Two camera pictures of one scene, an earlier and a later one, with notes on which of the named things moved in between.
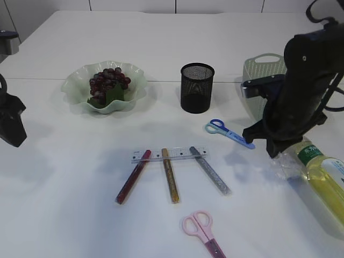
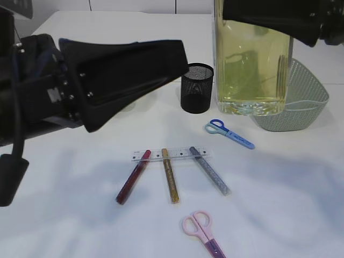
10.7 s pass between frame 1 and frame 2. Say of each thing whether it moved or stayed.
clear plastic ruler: stayed
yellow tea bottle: moved
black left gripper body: moved
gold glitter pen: stayed
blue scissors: stayed
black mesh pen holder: stayed
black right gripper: moved
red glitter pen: stayed
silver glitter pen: stayed
